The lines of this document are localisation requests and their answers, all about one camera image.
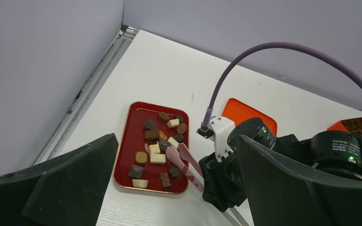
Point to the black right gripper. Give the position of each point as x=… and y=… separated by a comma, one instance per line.
x=240, y=162

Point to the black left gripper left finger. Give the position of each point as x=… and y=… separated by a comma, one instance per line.
x=67, y=190

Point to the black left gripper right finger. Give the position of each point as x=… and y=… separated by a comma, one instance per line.
x=284, y=192

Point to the pink silicone tongs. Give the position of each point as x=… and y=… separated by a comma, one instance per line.
x=176, y=156

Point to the brown chocolate piece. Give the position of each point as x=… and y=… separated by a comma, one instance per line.
x=164, y=181

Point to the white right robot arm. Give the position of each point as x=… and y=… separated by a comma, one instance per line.
x=334, y=152

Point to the dark square chocolate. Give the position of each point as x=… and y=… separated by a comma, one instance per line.
x=136, y=171

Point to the white chocolate block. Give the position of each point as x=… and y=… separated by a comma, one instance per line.
x=157, y=158

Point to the gold cup chocolate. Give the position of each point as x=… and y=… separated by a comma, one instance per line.
x=141, y=158

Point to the orange compartment chocolate box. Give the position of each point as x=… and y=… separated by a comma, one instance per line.
x=353, y=126

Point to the orange box lid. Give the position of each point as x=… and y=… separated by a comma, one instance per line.
x=238, y=112

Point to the aluminium table edge rail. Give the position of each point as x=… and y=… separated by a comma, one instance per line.
x=87, y=93

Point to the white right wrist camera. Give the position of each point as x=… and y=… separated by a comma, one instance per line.
x=218, y=130

